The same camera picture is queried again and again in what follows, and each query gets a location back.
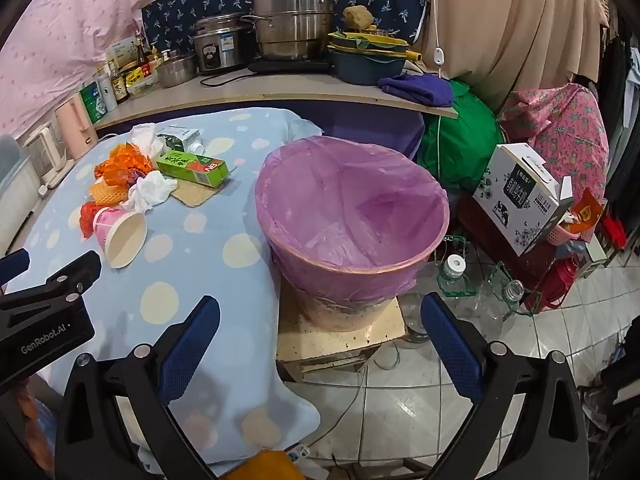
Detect pink dotted curtain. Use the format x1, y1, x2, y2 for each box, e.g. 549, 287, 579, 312
0, 0, 173, 136

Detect small steel bowl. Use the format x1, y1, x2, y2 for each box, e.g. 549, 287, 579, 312
156, 55, 197, 88

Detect purple cloth skirt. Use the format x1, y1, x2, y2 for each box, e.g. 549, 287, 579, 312
300, 102, 426, 161

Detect row of condiment bottles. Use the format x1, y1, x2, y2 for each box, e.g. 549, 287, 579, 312
102, 32, 163, 101

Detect navy floral cloth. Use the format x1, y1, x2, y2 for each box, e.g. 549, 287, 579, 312
141, 0, 428, 56

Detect green drink carton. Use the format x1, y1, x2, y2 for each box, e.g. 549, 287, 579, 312
155, 151, 231, 188

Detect white capped clear plastic bottle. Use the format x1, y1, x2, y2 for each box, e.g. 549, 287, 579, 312
400, 254, 472, 346

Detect red plastic wrapper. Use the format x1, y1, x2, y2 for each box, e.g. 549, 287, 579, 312
80, 201, 108, 238

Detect white floral milk box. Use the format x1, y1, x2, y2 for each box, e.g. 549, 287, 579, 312
472, 142, 575, 256

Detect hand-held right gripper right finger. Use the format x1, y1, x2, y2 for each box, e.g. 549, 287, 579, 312
420, 292, 591, 480

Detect pink plastic basket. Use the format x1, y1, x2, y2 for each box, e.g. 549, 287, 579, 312
542, 220, 581, 247

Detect steel rice cooker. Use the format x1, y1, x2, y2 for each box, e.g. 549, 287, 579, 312
192, 14, 251, 73

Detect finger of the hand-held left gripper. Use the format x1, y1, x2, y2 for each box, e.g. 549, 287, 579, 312
0, 251, 103, 313
0, 248, 31, 286

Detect dark red covered stool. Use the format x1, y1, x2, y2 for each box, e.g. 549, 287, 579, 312
457, 192, 556, 281

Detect orange plastic wrapper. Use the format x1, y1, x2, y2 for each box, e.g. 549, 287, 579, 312
95, 142, 153, 186

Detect beige curtain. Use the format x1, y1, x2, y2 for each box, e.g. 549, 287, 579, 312
410, 0, 616, 111

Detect hanging dark clothes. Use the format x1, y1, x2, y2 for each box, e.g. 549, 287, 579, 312
595, 25, 640, 261

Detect black induction cooker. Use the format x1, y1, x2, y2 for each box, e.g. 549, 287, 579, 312
247, 57, 333, 75

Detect pink paper cup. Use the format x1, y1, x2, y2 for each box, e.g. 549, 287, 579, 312
94, 206, 148, 268

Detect brown loofah sponge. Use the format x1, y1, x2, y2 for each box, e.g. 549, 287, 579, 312
342, 6, 375, 31

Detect pink electric kettle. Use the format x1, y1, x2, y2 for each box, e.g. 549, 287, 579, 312
54, 96, 98, 161

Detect white tissue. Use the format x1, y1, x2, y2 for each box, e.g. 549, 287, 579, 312
130, 124, 163, 157
120, 170, 178, 212

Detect orange snack packet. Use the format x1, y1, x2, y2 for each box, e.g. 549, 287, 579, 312
567, 187, 608, 233

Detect dark blue plastic basin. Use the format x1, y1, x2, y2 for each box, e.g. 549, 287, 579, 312
330, 50, 408, 86

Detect translucent plastic storage box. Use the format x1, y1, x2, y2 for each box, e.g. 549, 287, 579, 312
0, 132, 41, 216

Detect wooden stool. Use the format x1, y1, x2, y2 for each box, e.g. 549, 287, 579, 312
276, 280, 407, 362

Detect pink pineapple print cloth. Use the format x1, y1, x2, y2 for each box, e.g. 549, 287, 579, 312
500, 85, 611, 206

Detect orange foam fruit net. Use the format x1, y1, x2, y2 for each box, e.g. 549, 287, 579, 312
90, 177, 126, 206

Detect purple towel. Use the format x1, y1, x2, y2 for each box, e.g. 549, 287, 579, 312
377, 74, 456, 107

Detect blue polka dot blanket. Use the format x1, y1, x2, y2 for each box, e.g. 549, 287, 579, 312
5, 108, 321, 466

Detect grey milk carton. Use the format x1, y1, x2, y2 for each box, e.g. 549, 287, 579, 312
157, 127, 205, 153

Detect green plastic bag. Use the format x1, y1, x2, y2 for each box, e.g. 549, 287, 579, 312
416, 80, 506, 193

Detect uncapped clear plastic bottle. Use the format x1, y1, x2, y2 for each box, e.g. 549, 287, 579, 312
472, 260, 540, 333

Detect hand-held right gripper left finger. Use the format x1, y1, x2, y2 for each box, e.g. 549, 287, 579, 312
55, 296, 222, 480

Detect red thermos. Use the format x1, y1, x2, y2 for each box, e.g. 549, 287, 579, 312
530, 255, 583, 311

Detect large steel steamer pot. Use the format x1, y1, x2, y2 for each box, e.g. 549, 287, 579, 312
240, 0, 351, 61

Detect pink lined trash bin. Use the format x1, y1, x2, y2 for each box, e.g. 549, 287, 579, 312
254, 135, 451, 333

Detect white cable with switch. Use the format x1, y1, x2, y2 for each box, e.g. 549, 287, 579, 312
425, 0, 448, 78

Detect black power cable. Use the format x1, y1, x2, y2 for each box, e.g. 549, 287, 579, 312
200, 72, 266, 87

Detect white small appliance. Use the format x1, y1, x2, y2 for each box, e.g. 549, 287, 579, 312
22, 122, 76, 191

